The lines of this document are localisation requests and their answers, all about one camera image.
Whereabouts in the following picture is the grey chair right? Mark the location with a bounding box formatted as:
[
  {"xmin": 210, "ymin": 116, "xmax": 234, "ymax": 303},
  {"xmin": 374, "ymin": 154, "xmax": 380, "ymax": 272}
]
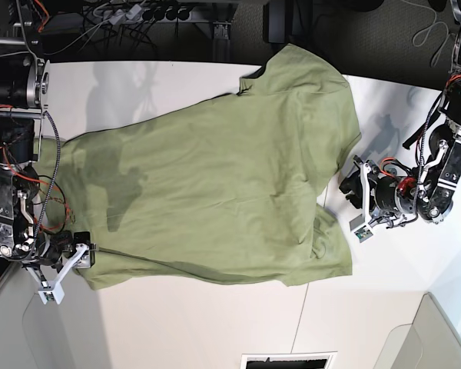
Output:
[{"xmin": 374, "ymin": 292, "xmax": 461, "ymax": 369}]

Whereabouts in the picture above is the grey coiled cable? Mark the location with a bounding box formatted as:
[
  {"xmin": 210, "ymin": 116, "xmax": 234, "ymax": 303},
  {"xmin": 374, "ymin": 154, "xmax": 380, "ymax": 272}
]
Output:
[{"xmin": 411, "ymin": 0, "xmax": 458, "ymax": 67}]

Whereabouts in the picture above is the black power strip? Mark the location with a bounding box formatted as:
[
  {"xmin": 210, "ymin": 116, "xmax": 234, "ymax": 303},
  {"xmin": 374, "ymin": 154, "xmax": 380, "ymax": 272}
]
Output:
[{"xmin": 141, "ymin": 1, "xmax": 214, "ymax": 23}]

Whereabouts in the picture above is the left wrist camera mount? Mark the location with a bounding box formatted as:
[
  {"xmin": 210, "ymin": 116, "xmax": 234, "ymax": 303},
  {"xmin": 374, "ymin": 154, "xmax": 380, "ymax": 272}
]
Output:
[{"xmin": 347, "ymin": 154, "xmax": 408, "ymax": 244}]

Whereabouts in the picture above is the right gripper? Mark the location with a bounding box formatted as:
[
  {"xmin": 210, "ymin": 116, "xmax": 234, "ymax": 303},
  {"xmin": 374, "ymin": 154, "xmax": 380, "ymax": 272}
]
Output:
[{"xmin": 59, "ymin": 231, "xmax": 97, "ymax": 271}]

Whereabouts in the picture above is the green t-shirt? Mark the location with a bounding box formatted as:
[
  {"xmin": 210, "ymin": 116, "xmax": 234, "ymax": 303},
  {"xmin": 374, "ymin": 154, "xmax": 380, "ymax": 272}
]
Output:
[{"xmin": 37, "ymin": 45, "xmax": 361, "ymax": 290}]

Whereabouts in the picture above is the grey chair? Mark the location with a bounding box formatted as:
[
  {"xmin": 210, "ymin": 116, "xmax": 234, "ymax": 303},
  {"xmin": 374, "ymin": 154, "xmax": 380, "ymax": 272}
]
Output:
[
  {"xmin": 374, "ymin": 292, "xmax": 461, "ymax": 369},
  {"xmin": 0, "ymin": 264, "xmax": 76, "ymax": 368}
]

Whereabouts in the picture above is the black power adapter box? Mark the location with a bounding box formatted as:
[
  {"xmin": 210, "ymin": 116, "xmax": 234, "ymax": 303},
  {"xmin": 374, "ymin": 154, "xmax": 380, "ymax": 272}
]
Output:
[{"xmin": 263, "ymin": 0, "xmax": 291, "ymax": 44}]

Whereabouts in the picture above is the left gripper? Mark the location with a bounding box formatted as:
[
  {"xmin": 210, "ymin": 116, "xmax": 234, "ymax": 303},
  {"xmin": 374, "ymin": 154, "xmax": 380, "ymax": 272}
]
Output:
[{"xmin": 339, "ymin": 171, "xmax": 363, "ymax": 210}]

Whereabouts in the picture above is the grey chair left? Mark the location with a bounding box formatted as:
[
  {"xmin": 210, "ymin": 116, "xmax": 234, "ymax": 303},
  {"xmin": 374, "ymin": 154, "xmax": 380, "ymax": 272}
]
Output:
[{"xmin": 0, "ymin": 264, "xmax": 76, "ymax": 368}]

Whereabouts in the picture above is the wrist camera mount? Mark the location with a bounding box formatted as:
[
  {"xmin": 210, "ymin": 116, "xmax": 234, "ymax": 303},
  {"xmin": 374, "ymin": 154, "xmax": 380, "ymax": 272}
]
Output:
[
  {"xmin": 25, "ymin": 266, "xmax": 72, "ymax": 304},
  {"xmin": 347, "ymin": 154, "xmax": 408, "ymax": 244}
]

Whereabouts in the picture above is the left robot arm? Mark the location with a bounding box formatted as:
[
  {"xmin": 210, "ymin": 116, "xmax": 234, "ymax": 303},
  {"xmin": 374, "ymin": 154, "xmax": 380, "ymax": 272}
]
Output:
[{"xmin": 339, "ymin": 1, "xmax": 461, "ymax": 228}]

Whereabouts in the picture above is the aluminium table leg post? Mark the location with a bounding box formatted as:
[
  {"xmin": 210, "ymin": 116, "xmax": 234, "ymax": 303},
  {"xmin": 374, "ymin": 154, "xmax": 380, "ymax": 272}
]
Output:
[{"xmin": 212, "ymin": 23, "xmax": 231, "ymax": 63}]

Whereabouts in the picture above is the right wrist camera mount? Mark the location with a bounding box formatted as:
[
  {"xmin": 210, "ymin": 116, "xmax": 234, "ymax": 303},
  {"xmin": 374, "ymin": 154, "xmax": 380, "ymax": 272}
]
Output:
[{"xmin": 25, "ymin": 266, "xmax": 72, "ymax": 304}]

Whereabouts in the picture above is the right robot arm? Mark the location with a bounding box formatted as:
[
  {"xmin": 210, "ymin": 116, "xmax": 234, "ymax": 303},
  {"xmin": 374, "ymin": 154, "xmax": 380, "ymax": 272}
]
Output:
[{"xmin": 0, "ymin": 1, "xmax": 95, "ymax": 271}]

